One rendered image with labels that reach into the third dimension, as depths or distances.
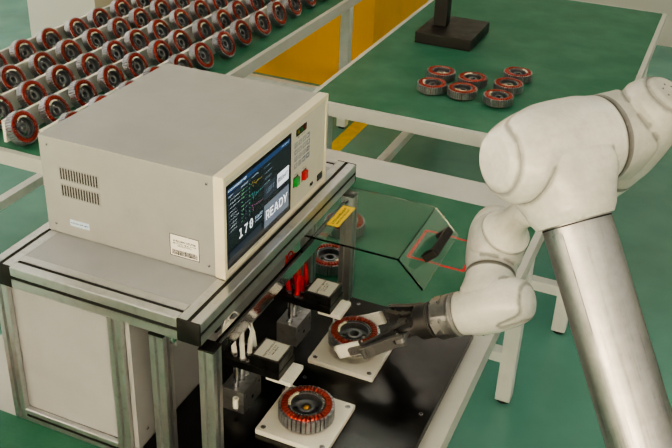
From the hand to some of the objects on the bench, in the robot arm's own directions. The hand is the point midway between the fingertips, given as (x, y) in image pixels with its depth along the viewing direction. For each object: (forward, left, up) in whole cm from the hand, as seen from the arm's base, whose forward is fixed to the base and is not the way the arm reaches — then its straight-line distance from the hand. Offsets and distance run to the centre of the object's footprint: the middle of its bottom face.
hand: (354, 335), depth 199 cm
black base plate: (0, +12, -7) cm, 14 cm away
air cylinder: (+10, +26, -6) cm, 29 cm away
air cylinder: (+14, +2, -5) cm, 16 cm away
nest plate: (-4, +24, -5) cm, 25 cm away
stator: (0, 0, -2) cm, 2 cm away
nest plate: (0, 0, -5) cm, 5 cm away
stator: (-4, +24, -4) cm, 24 cm away
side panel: (+32, +50, -8) cm, 60 cm away
